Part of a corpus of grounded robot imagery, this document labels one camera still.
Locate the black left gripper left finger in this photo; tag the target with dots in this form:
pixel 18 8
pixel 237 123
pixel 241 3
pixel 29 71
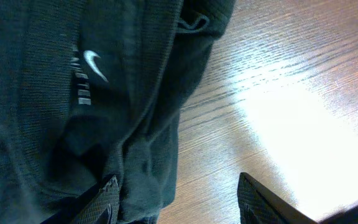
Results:
pixel 98 205

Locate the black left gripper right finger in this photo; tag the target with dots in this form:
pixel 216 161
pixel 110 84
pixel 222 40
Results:
pixel 259 205

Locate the dark green t-shirt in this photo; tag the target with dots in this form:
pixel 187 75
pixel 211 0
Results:
pixel 90 89

